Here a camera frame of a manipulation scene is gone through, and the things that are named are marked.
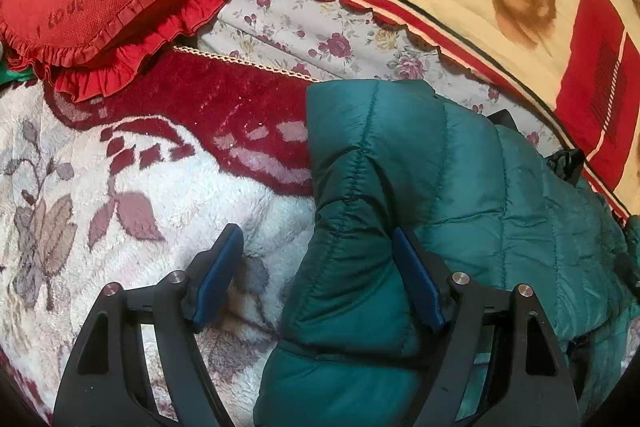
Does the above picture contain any green cloth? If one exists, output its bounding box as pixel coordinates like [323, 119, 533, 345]
[0, 57, 38, 84]

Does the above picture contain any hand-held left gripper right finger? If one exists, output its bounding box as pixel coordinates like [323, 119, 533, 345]
[391, 227, 583, 427]

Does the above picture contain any white red plush floral blanket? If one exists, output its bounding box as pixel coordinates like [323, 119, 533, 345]
[0, 49, 321, 427]

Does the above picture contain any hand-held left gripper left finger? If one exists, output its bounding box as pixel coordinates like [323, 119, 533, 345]
[52, 223, 245, 427]

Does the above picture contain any grey floral bedsheet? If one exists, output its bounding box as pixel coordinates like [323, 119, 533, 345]
[197, 0, 566, 148]

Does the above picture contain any green quilted puffer jacket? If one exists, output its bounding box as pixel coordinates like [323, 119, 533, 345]
[252, 78, 640, 427]

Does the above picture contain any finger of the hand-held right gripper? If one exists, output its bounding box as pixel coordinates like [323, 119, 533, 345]
[486, 108, 518, 130]
[546, 149, 586, 185]

